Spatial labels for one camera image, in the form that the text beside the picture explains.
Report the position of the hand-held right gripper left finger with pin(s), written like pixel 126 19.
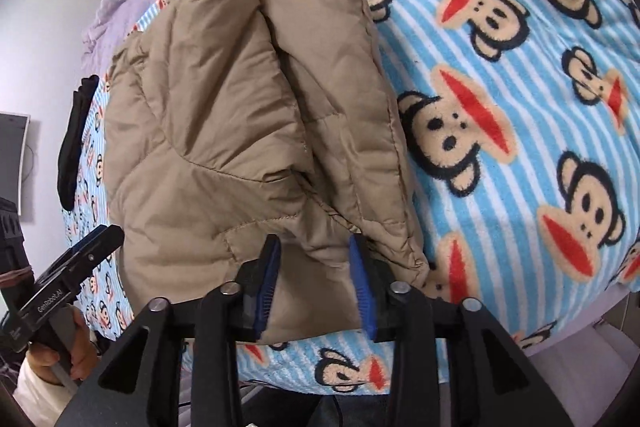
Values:
pixel 265 292

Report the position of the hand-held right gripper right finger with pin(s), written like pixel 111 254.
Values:
pixel 361 289

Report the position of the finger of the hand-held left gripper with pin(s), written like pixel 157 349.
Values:
pixel 95 244

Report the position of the tan puffer jacket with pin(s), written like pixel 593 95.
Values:
pixel 225 107

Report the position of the person's left forearm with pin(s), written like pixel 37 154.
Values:
pixel 35 399

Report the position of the person's left hand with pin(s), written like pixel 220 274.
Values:
pixel 85 347

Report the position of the black cloth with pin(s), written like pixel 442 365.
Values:
pixel 70 147

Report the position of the monkey print striped blanket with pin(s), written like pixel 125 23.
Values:
pixel 525 82

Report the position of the wall television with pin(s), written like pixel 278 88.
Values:
pixel 10 157

